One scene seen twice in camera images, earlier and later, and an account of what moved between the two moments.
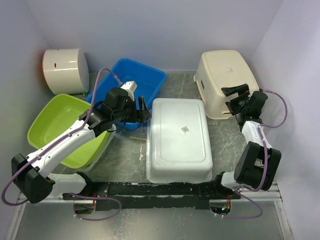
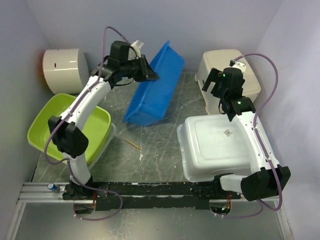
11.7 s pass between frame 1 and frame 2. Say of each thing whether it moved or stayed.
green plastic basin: stayed
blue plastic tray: moved
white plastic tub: moved
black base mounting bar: stayed
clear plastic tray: stayed
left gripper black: moved
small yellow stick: moved
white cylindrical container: stayed
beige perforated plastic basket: stayed
